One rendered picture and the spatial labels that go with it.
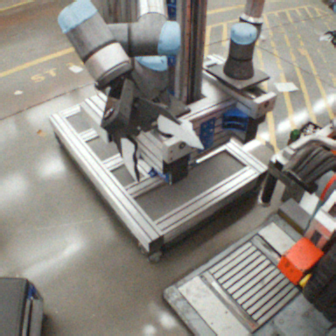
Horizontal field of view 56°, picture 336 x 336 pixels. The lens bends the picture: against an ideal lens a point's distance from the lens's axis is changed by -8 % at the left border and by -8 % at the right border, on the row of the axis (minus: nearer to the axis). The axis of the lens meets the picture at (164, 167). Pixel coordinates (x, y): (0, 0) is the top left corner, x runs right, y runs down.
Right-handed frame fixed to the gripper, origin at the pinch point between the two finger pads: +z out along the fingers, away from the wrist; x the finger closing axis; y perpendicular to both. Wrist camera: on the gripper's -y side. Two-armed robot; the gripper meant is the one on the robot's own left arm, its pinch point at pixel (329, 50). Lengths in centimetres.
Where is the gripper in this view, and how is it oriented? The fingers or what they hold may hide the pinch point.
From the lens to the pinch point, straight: 183.0
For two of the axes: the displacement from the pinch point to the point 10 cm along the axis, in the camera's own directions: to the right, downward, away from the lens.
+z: -1.5, 3.5, 9.3
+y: -6.6, 6.6, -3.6
